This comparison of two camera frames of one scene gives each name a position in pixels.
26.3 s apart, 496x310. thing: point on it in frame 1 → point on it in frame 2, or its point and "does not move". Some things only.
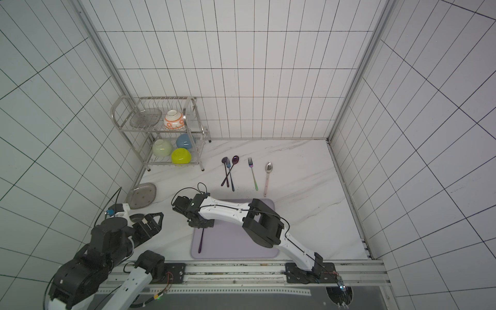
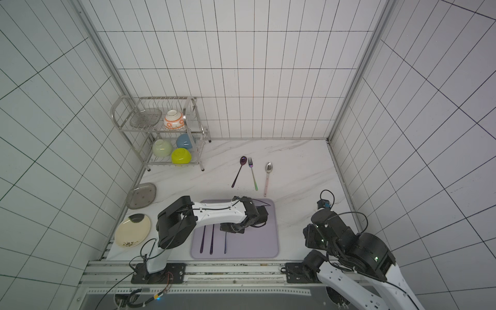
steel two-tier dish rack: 163,130 does not move
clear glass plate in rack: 147,117 does not move
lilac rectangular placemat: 229,240 does not move
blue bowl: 183,141 does not move
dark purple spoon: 224,160 → 212,241
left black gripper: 140,227 → 223,227
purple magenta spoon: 235,159 → 243,161
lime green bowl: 181,156 does not move
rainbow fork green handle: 250,165 does not move
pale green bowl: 162,148 does not move
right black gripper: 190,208 → 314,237
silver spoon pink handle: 268,168 does not move
